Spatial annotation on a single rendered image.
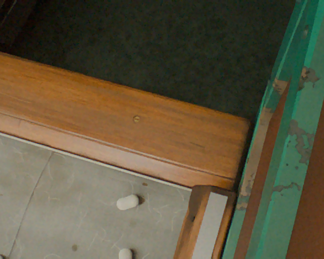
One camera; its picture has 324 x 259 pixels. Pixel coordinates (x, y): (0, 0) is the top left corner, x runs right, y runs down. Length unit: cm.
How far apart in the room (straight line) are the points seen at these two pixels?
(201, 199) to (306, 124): 43
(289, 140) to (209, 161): 51
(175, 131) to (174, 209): 11
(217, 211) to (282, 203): 41
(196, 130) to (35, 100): 24
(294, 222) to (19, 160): 63
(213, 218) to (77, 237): 23
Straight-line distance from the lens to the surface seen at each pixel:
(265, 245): 22
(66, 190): 78
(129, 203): 74
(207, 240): 63
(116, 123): 76
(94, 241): 77
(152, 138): 75
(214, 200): 63
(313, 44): 25
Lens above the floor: 149
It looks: 75 degrees down
